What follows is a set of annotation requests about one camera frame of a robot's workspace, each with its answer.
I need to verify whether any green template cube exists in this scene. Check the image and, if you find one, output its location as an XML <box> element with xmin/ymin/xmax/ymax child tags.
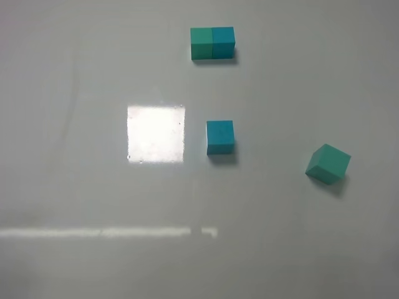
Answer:
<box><xmin>190</xmin><ymin>27</ymin><xmax>213</xmax><ymax>60</ymax></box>

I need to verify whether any blue template cube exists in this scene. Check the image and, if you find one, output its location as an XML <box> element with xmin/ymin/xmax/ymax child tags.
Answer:
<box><xmin>211</xmin><ymin>27</ymin><xmax>236</xmax><ymax>59</ymax></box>

